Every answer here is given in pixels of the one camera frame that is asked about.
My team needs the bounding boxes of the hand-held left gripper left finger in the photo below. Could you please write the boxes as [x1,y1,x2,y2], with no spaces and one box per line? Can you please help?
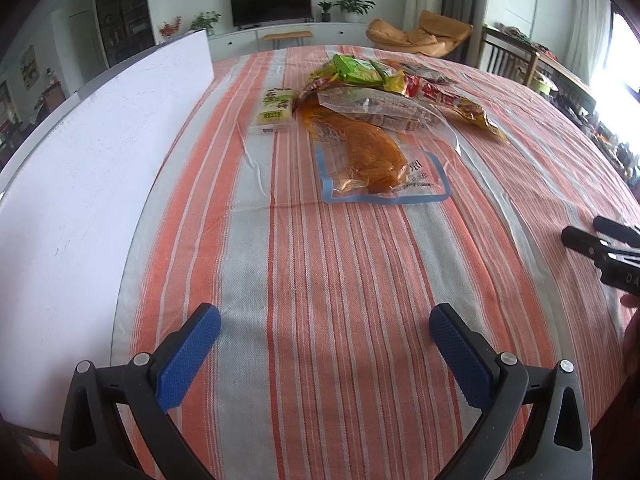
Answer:
[57,302,223,480]

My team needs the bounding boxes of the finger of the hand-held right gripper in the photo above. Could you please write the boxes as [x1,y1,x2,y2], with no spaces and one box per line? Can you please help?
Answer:
[593,216,640,250]
[561,226,615,262]

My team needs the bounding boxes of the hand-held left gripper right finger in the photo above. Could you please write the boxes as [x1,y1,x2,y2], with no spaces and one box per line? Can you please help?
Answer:
[429,302,593,480]

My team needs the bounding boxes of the clear bag of brown slices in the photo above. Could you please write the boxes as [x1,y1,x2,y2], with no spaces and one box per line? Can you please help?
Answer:
[317,85,461,156]

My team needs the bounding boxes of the small yellow cake packet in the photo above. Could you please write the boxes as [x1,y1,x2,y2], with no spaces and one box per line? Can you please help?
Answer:
[250,87,296,135]

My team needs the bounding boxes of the far clear bag brown snacks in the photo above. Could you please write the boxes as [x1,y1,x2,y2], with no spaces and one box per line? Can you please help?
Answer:
[385,60,453,86]

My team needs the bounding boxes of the person's right hand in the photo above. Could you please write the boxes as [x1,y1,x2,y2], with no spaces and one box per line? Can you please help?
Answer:
[619,294,640,377]

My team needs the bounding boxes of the orange striped cloth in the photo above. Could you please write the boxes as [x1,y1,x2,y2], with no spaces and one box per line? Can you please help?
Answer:
[110,45,640,480]

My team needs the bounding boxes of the green pot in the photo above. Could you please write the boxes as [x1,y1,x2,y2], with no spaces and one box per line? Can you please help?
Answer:
[532,72,559,96]

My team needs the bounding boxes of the white foam board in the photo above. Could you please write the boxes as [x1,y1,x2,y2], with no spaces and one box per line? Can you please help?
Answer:
[0,29,216,436]

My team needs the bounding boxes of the large yellow-edged snack packet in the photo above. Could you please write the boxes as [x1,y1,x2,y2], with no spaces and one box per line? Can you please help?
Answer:
[400,74,508,142]

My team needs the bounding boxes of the dark wooden chair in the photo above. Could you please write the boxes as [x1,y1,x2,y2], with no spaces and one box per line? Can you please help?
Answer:
[480,25,541,86]

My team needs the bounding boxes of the chicken leg packet, blue border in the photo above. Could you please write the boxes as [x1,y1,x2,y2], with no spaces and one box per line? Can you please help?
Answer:
[299,97,452,206]

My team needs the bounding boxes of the orange lounge chair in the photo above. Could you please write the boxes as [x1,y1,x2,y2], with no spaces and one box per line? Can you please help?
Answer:
[366,10,473,58]

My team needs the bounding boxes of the green snack packet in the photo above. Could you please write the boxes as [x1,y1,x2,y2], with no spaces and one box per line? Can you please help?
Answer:
[332,54,393,86]

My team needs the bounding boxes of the small yellow snack packet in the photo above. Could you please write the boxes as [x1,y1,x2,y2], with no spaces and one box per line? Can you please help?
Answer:
[305,62,351,96]

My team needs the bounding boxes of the white television cabinet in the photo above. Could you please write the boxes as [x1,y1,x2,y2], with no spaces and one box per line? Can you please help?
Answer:
[207,21,376,63]

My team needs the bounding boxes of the large potted plant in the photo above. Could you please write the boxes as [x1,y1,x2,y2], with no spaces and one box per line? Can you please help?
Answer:
[332,0,376,24]

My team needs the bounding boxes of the white door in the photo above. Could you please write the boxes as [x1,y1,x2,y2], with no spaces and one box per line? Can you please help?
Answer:
[69,10,106,78]

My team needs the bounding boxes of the wooden bench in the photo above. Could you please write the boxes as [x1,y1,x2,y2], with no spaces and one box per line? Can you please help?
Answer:
[263,30,313,52]

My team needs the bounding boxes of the leafy potted plant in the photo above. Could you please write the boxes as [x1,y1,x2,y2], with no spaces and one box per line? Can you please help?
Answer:
[190,11,222,36]

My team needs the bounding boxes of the dark display shelf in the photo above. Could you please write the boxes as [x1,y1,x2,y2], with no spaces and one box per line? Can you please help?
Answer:
[94,0,156,68]

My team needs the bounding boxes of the black television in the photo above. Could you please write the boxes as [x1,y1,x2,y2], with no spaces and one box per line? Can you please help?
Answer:
[230,0,314,28]

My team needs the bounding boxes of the framed wall picture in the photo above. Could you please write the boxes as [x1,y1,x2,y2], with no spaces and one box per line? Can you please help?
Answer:
[20,45,41,92]

